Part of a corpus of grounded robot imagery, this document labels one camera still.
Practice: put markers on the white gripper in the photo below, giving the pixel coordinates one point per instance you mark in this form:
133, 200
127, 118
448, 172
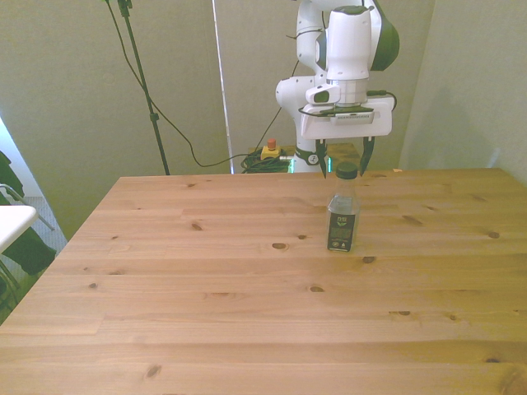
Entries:
346, 123

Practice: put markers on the clear bottle with black label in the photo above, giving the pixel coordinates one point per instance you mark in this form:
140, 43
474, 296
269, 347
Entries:
342, 214

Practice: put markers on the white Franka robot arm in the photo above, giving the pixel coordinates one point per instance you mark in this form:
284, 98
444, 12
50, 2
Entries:
348, 45

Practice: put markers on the yellow emergency stop button box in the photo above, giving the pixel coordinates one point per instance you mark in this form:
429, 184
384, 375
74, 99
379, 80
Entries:
271, 151

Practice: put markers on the white vertical pole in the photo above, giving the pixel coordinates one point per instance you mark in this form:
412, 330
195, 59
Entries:
222, 82

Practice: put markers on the black camera tripod stand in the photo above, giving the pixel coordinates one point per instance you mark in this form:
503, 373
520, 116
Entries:
142, 82

